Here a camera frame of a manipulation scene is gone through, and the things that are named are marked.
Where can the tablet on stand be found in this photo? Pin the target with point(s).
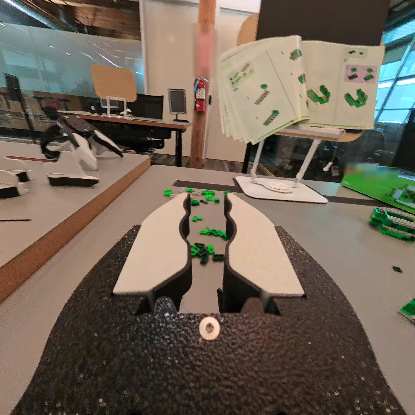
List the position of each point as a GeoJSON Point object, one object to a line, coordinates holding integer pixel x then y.
{"type": "Point", "coordinates": [177, 101]}

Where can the green toy box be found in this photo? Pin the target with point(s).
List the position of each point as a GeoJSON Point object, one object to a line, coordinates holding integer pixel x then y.
{"type": "Point", "coordinates": [363, 186]}

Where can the white desk with wooden edge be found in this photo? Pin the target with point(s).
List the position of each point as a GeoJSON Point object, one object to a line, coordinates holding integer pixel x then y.
{"type": "Point", "coordinates": [64, 207]}

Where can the black office chair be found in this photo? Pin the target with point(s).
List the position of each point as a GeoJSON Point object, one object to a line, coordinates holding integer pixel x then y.
{"type": "Point", "coordinates": [139, 139]}

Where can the green angled brick assembly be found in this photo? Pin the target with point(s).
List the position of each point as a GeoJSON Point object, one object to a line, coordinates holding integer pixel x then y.
{"type": "Point", "coordinates": [409, 311]}

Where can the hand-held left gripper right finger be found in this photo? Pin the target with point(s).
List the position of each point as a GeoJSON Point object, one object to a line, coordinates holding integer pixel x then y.
{"type": "Point", "coordinates": [259, 256]}

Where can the scatter of toy bricks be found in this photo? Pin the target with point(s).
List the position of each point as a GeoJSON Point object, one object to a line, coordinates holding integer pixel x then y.
{"type": "Point", "coordinates": [207, 231]}

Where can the black monitor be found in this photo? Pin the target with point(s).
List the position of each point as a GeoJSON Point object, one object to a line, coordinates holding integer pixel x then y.
{"type": "Point", "coordinates": [147, 107]}

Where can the green grey brick build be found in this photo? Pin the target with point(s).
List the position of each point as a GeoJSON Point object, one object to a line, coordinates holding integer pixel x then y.
{"type": "Point", "coordinates": [389, 227]}

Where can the idle hand-held gripper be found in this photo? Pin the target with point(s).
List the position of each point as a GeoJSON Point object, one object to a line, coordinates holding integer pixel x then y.
{"type": "Point", "coordinates": [83, 155]}

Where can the wooden post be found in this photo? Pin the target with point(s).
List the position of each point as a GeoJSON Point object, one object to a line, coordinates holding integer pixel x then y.
{"type": "Point", "coordinates": [198, 139]}

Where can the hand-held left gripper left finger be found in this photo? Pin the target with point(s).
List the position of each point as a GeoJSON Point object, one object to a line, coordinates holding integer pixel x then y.
{"type": "Point", "coordinates": [155, 253]}

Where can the black tape strip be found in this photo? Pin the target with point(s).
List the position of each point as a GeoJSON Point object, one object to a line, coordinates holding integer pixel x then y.
{"type": "Point", "coordinates": [201, 184]}

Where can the wooden office desk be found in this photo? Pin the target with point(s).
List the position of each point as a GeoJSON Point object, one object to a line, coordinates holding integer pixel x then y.
{"type": "Point", "coordinates": [146, 122]}

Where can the brick instruction booklet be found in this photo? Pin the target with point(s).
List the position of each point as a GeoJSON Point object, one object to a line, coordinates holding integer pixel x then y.
{"type": "Point", "coordinates": [324, 81]}

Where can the white book stand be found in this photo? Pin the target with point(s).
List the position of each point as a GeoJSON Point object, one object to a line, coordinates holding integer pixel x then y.
{"type": "Point", "coordinates": [285, 188]}

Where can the red fire extinguisher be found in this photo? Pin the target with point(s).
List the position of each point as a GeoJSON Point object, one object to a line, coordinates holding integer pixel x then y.
{"type": "Point", "coordinates": [200, 97]}

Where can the thin dark rod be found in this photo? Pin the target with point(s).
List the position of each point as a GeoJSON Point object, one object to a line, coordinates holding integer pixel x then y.
{"type": "Point", "coordinates": [16, 220]}

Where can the grey desk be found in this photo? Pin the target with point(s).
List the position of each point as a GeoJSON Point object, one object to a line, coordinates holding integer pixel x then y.
{"type": "Point", "coordinates": [324, 243]}

